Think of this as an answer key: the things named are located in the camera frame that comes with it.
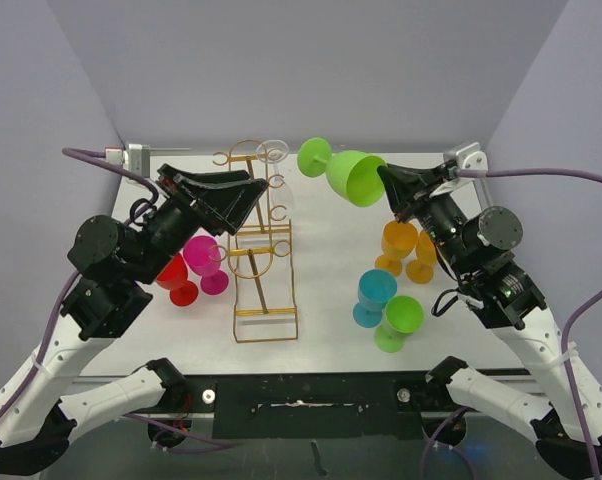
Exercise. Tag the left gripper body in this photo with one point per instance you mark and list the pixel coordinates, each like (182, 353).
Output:
(179, 218)

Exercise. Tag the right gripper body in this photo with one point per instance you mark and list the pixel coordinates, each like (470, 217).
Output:
(438, 213)

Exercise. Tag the light green goblet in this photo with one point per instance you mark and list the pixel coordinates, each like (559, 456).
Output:
(351, 174)

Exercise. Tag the clear wine glass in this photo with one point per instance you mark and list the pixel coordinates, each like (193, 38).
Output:
(272, 153)

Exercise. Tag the cyan goblet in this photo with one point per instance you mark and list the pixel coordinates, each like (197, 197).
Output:
(376, 288)

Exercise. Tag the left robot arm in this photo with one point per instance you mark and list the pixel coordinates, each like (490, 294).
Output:
(116, 262)

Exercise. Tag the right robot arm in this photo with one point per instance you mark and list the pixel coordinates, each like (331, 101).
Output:
(565, 422)

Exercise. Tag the magenta goblet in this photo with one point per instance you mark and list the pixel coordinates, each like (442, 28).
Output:
(203, 256)

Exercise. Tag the orange goblet left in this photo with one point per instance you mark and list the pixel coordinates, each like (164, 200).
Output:
(397, 242)

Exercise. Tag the orange goblet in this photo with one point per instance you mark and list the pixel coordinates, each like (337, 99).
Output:
(421, 269)
(397, 242)

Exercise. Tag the orange goblet right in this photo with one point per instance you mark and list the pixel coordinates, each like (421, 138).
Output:
(421, 269)

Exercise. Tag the red goblet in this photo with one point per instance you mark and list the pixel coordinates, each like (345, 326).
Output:
(175, 279)

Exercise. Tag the green goblet front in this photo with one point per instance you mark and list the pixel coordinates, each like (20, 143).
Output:
(402, 317)

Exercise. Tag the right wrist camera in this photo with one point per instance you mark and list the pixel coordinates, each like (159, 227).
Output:
(465, 157)

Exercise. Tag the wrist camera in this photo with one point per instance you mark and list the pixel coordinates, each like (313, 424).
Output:
(131, 162)
(465, 157)

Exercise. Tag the gold wire glass rack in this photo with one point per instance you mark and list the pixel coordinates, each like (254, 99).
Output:
(260, 259)

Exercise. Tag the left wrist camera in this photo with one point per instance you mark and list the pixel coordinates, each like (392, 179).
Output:
(131, 162)

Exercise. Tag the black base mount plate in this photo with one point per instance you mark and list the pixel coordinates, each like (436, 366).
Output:
(318, 405)

